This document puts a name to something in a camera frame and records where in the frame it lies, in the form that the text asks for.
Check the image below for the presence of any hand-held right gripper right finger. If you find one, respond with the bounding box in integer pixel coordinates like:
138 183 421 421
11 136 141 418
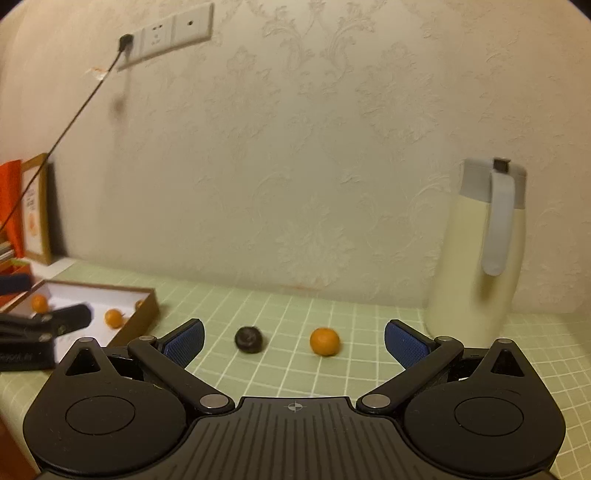
355 319 532 414

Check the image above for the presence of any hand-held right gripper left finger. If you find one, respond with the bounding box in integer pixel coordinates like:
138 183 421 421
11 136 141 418
62 318 234 415

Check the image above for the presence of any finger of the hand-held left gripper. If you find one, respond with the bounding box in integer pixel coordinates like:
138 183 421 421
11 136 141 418
0 274 34 296
0 303 93 344

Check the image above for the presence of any shallow cardboard box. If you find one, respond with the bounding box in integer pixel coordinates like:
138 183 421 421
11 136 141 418
0 279 161 349

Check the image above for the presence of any dark round fruit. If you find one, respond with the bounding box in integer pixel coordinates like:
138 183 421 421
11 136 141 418
234 326 264 354

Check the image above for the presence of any stack of books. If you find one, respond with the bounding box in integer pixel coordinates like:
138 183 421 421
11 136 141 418
0 237 28 278

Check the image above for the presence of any red folder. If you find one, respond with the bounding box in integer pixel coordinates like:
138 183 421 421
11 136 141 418
0 159 24 259

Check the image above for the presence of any green checked tablecloth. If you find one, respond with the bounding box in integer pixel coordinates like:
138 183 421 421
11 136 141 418
0 258 591 480

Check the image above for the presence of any cream thermos bottle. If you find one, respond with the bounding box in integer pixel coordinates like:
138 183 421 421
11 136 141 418
425 157 528 342

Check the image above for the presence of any wooden picture frame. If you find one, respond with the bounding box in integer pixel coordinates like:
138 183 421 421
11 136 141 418
21 153 54 266

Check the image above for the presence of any black power cable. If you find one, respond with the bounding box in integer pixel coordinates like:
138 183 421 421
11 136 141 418
0 48 125 232

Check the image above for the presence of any white wall socket panel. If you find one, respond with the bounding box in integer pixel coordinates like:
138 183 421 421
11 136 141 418
115 1 215 72

